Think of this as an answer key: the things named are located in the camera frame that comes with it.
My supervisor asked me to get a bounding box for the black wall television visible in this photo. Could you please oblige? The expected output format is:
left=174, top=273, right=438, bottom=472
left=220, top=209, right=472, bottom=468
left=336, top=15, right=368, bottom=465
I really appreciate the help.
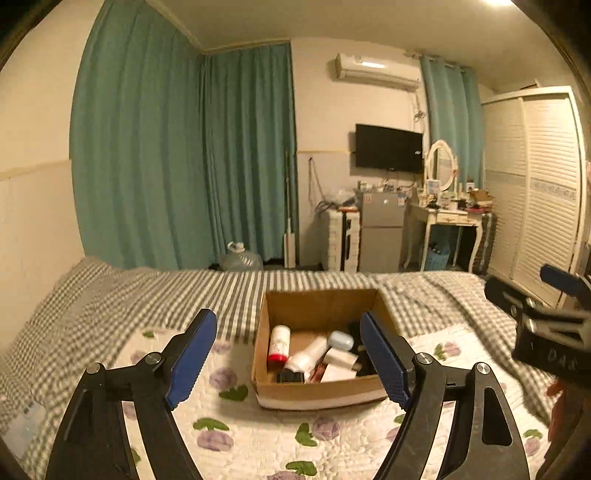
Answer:
left=355, top=123, right=424, bottom=174

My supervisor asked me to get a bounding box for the cardboard box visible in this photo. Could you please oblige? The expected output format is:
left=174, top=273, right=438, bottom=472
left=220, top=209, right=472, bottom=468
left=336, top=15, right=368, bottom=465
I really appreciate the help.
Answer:
left=252, top=288, right=403, bottom=411

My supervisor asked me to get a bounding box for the white bottle with red label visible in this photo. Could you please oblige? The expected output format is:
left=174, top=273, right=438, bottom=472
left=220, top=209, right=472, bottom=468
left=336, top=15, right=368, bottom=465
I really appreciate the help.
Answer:
left=267, top=325, right=291, bottom=369

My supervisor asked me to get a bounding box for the person's right hand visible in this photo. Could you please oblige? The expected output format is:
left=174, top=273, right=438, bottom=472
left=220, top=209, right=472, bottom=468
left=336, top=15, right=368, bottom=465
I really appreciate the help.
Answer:
left=546, top=376, right=574, bottom=445

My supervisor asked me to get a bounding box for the white dressing table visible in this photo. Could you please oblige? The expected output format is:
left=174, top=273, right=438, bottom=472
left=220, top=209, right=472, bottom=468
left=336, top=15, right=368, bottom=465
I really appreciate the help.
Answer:
left=403, top=202, right=491, bottom=274

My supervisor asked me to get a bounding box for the narrow green curtain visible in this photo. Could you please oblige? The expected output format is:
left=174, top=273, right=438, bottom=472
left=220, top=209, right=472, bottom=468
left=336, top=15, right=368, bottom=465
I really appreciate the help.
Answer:
left=420, top=55, right=486, bottom=185

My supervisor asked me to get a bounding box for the wide green curtain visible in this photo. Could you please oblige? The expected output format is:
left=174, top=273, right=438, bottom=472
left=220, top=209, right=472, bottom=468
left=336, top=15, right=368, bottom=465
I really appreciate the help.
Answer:
left=69, top=0, right=299, bottom=271

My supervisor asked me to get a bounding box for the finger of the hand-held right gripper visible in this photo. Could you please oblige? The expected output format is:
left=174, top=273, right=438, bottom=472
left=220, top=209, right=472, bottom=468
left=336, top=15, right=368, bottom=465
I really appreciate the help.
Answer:
left=484, top=276, right=561, bottom=326
left=539, top=264, right=591, bottom=302

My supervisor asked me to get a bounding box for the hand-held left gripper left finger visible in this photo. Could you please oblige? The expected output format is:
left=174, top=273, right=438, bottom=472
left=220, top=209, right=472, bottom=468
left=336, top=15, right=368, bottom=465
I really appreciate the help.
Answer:
left=44, top=308, right=218, bottom=480

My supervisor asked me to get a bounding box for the white plastic bottle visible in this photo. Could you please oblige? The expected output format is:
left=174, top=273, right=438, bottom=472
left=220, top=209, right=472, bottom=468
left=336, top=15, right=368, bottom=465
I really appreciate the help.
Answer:
left=284, top=336, right=329, bottom=373

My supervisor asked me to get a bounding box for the pale blue flat item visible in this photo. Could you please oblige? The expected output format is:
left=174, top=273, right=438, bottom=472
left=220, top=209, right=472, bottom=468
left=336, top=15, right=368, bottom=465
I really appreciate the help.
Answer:
left=8, top=401, right=48, bottom=459

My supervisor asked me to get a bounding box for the floral quilted mat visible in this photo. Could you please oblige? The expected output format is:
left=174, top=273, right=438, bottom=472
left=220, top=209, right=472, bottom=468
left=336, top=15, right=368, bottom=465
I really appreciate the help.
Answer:
left=46, top=323, right=560, bottom=480

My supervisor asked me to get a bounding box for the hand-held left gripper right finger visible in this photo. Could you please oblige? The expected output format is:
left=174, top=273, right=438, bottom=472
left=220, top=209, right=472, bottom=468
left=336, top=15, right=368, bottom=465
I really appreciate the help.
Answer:
left=359, top=310, right=533, bottom=480

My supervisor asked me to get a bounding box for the small white box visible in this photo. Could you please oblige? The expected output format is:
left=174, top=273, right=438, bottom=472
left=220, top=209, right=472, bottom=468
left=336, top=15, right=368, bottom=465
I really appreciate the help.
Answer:
left=323, top=347, right=362, bottom=370

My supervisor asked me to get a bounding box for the white air conditioner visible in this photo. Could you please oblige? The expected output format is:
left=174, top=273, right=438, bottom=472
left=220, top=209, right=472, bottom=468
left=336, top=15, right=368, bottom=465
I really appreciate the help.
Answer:
left=335, top=52, right=421, bottom=92

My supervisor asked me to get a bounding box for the hanging wall cable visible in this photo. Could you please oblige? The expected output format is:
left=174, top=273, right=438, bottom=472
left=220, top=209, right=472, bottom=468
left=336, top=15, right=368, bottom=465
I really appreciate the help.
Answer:
left=307, top=157, right=324, bottom=209

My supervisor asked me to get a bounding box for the clear water jug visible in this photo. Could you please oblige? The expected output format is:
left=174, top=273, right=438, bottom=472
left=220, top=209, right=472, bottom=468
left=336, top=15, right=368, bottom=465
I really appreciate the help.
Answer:
left=218, top=241, right=264, bottom=272

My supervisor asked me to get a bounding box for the blue basket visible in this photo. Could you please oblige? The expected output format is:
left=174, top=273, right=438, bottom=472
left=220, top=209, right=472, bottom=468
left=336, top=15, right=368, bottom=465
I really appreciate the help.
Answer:
left=424, top=242, right=451, bottom=271

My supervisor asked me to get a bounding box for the clear plastic bag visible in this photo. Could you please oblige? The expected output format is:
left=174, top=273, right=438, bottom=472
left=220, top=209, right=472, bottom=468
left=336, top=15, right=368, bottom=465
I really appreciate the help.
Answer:
left=323, top=187, right=359, bottom=209

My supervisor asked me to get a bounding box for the small grey fridge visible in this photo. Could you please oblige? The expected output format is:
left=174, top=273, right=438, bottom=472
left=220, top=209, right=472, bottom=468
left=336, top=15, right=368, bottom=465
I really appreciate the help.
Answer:
left=359, top=191, right=407, bottom=273

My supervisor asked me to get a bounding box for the white oval mirror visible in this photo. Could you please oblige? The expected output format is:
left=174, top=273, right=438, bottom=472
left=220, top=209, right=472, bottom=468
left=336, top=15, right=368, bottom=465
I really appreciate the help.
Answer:
left=425, top=140, right=456, bottom=193

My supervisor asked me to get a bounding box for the white louvered wardrobe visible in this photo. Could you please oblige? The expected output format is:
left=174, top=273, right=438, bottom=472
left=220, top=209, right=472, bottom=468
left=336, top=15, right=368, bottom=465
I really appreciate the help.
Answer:
left=480, top=86, right=590, bottom=308

